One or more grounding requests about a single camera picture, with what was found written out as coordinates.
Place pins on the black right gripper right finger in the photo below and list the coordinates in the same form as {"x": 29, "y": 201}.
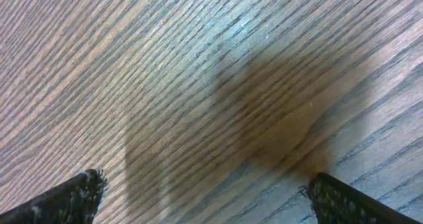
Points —
{"x": 335, "y": 202}

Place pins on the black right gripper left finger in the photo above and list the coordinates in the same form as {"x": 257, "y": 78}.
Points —
{"x": 74, "y": 201}

